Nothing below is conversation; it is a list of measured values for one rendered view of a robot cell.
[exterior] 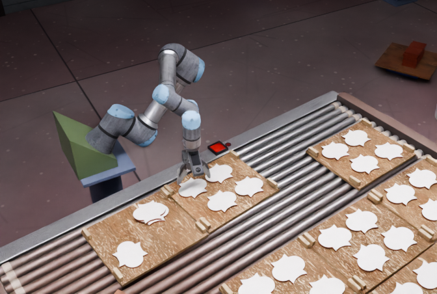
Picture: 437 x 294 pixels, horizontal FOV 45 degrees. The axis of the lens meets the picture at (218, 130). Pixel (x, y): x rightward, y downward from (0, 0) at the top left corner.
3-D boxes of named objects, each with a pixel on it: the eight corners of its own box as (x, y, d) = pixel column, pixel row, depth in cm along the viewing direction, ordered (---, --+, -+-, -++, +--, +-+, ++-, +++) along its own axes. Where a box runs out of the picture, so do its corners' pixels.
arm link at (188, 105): (181, 91, 231) (183, 105, 222) (201, 104, 236) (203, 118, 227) (170, 103, 234) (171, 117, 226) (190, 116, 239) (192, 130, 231)
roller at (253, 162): (5, 289, 209) (2, 281, 206) (348, 114, 300) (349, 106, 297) (10, 298, 206) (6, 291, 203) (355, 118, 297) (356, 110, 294)
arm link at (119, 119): (97, 119, 267) (113, 97, 265) (120, 132, 273) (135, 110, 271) (99, 127, 256) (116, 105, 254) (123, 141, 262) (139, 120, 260)
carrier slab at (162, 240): (80, 233, 226) (80, 231, 225) (162, 191, 246) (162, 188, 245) (122, 287, 203) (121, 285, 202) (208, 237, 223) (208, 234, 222)
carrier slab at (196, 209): (162, 190, 246) (162, 188, 245) (230, 154, 266) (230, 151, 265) (209, 235, 224) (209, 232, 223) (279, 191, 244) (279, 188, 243)
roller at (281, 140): (0, 281, 212) (-2, 274, 209) (341, 110, 304) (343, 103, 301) (5, 289, 209) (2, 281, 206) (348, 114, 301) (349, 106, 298)
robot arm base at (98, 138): (81, 131, 267) (92, 116, 265) (106, 142, 276) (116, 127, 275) (89, 147, 255) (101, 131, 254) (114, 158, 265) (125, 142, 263)
